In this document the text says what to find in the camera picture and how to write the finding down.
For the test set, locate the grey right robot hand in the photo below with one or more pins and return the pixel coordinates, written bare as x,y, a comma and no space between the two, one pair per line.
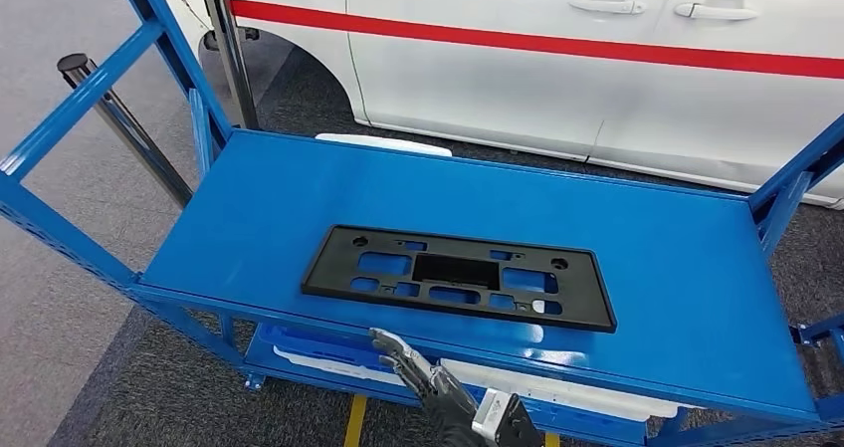
448,391

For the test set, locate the black plastic plate frame part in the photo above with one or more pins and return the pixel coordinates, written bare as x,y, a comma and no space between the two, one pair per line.
330,266

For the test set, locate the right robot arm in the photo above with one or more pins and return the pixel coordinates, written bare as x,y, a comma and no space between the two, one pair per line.
451,431

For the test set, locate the blue metal shelf rack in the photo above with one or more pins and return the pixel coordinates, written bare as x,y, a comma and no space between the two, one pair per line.
264,200

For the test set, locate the yellow floor tape square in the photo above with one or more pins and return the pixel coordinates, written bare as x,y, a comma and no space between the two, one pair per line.
355,424

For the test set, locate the large white plastic bin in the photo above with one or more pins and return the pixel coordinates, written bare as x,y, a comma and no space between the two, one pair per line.
560,391

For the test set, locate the small white plastic bin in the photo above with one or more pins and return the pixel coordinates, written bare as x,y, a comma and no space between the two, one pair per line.
330,367

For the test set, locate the large blue plastic bin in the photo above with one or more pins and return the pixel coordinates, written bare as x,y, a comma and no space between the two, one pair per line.
580,427

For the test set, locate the white flat object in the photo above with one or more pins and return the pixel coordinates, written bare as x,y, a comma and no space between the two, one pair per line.
382,144

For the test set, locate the white car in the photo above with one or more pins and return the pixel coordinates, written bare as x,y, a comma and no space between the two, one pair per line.
461,88

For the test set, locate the red barrier belt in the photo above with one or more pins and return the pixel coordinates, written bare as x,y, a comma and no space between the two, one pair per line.
527,37

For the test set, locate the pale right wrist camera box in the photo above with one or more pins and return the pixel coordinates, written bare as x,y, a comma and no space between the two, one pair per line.
491,414

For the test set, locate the chrome stanchion post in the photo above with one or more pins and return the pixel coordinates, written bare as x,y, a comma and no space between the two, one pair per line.
145,150
234,68

